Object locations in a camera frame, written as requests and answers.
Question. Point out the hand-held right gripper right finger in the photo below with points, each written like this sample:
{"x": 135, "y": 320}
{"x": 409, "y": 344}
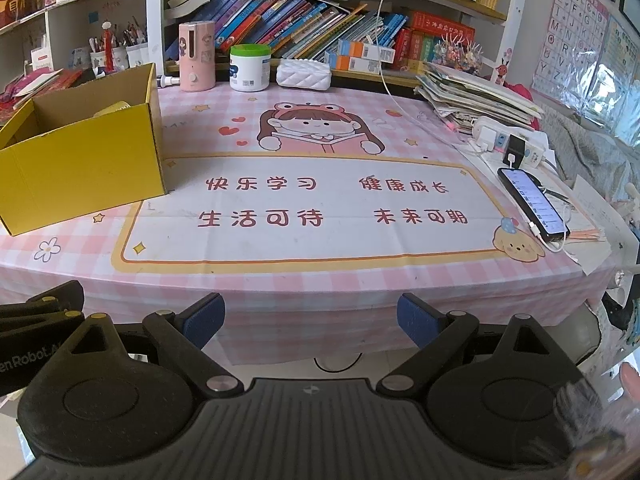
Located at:
{"x": 416, "y": 322}

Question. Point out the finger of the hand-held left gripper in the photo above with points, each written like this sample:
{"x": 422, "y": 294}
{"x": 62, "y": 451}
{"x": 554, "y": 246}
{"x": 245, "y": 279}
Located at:
{"x": 55, "y": 300}

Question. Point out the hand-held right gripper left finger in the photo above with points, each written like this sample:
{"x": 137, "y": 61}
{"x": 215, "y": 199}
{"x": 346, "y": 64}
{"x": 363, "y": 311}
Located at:
{"x": 204, "y": 324}

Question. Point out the yellow cardboard box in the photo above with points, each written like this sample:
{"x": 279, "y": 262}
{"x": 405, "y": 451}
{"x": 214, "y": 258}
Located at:
{"x": 85, "y": 180}

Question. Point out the gold tape roll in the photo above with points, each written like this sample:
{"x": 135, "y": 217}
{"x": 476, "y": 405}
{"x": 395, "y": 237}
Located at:
{"x": 112, "y": 109}

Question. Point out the black smartphone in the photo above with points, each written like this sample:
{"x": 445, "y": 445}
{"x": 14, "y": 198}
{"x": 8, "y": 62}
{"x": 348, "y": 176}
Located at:
{"x": 532, "y": 202}

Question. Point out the black charger plug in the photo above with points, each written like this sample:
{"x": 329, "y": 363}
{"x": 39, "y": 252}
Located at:
{"x": 514, "y": 151}

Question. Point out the white power strip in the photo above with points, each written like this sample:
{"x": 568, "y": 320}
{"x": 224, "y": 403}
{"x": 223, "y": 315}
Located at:
{"x": 535, "y": 152}

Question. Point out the pile of red envelopes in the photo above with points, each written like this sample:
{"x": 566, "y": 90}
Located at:
{"x": 35, "y": 91}

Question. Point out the white paper sheet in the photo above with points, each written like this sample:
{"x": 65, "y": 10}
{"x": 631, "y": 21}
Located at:
{"x": 595, "y": 210}

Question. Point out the stack of papers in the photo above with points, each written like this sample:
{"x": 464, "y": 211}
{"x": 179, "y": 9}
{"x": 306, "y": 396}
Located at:
{"x": 475, "y": 97}

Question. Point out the white pen cup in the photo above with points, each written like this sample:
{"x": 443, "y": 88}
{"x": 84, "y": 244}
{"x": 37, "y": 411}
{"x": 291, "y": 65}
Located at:
{"x": 136, "y": 56}
{"x": 97, "y": 62}

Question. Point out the white red small box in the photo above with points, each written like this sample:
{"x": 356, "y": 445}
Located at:
{"x": 41, "y": 59}

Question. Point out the grey blanket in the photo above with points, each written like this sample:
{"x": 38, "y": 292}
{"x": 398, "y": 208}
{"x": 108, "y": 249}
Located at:
{"x": 595, "y": 155}

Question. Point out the pink cloth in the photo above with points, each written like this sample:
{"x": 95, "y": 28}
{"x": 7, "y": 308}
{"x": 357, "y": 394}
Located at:
{"x": 522, "y": 95}

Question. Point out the white can green lid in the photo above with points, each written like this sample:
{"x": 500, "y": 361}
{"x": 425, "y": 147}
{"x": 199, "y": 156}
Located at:
{"x": 250, "y": 72}

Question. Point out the pink humidifier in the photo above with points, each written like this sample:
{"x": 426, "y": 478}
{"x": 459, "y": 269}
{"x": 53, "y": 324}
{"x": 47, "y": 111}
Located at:
{"x": 197, "y": 60}

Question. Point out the orange white carton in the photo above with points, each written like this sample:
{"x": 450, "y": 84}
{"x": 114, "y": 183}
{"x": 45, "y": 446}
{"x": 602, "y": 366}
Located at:
{"x": 367, "y": 51}
{"x": 350, "y": 63}

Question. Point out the white quilted pouch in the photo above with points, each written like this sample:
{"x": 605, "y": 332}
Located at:
{"x": 304, "y": 75}

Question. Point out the reindeer sticker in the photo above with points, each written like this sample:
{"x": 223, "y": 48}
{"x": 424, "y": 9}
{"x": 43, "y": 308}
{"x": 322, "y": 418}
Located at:
{"x": 501, "y": 67}

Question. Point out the colourful spiky ornament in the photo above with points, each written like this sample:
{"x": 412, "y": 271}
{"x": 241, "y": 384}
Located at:
{"x": 457, "y": 55}

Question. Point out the white low shelf unit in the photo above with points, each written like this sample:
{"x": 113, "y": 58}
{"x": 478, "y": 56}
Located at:
{"x": 80, "y": 15}

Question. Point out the red book set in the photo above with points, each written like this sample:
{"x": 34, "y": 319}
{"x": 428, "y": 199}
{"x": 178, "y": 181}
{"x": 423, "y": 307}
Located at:
{"x": 440, "y": 35}

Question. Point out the row of leaning books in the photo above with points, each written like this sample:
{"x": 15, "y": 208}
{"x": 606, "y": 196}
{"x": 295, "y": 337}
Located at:
{"x": 280, "y": 25}

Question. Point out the alphabet wall poster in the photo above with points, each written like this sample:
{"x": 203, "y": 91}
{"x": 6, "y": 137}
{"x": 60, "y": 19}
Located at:
{"x": 570, "y": 35}

